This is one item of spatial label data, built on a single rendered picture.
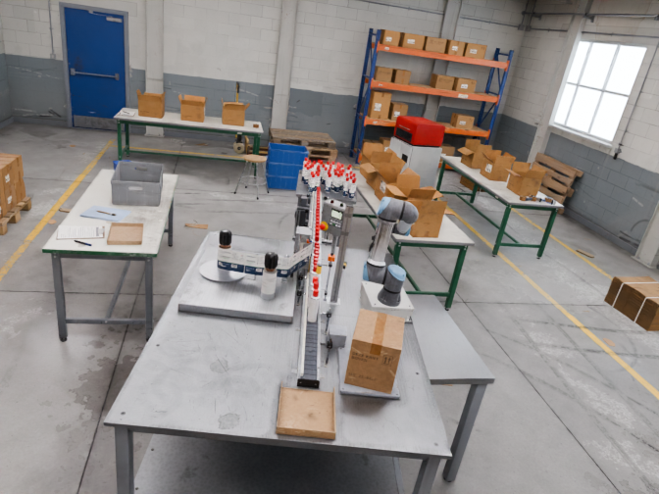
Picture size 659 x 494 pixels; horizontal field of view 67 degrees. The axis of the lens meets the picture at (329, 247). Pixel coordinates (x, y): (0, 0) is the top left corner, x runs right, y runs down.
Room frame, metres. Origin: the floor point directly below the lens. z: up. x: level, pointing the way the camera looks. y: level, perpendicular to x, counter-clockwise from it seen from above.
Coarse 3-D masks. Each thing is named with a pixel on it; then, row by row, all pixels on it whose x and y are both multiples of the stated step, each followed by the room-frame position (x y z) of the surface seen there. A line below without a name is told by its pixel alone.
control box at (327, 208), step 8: (328, 200) 2.94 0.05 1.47; (328, 208) 2.88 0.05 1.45; (336, 208) 2.85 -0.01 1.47; (344, 208) 2.84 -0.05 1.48; (328, 216) 2.87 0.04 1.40; (344, 216) 2.82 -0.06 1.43; (352, 216) 2.89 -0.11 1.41; (328, 224) 2.87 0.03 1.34; (328, 232) 2.87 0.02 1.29; (336, 232) 2.83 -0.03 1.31
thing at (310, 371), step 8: (312, 328) 2.40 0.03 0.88; (312, 336) 2.33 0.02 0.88; (312, 344) 2.25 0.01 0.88; (312, 352) 2.18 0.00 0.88; (304, 360) 2.11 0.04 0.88; (312, 360) 2.12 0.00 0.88; (304, 368) 2.04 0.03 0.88; (312, 368) 2.05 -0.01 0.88; (304, 376) 1.97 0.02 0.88; (312, 376) 1.98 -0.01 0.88
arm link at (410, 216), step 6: (408, 204) 2.79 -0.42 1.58; (408, 210) 2.76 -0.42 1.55; (414, 210) 2.79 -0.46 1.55; (408, 216) 2.76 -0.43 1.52; (414, 216) 2.78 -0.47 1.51; (396, 222) 3.13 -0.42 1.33; (402, 222) 2.92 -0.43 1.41; (408, 222) 2.83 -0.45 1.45; (396, 228) 3.09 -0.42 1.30; (402, 228) 2.99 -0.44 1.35; (408, 228) 3.00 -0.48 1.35; (402, 234) 3.09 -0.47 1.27; (408, 234) 3.09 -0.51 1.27
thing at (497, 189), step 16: (448, 160) 7.86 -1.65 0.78; (480, 176) 7.08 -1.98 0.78; (448, 192) 8.12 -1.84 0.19; (496, 192) 6.36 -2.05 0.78; (512, 192) 6.49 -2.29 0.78; (528, 208) 6.13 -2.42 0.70; (544, 208) 6.19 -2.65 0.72; (560, 208) 6.19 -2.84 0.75; (496, 224) 6.79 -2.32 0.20; (496, 240) 6.08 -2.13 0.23; (544, 240) 6.22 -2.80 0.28
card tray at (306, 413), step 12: (288, 396) 1.87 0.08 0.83; (300, 396) 1.88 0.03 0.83; (312, 396) 1.90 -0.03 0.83; (324, 396) 1.91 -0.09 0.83; (288, 408) 1.79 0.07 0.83; (300, 408) 1.81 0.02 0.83; (312, 408) 1.82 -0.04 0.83; (324, 408) 1.83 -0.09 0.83; (288, 420) 1.71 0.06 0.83; (300, 420) 1.73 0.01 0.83; (312, 420) 1.74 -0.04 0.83; (324, 420) 1.75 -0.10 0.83; (276, 432) 1.63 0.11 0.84; (288, 432) 1.64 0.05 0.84; (300, 432) 1.64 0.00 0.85; (312, 432) 1.64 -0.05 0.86; (324, 432) 1.65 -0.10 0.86
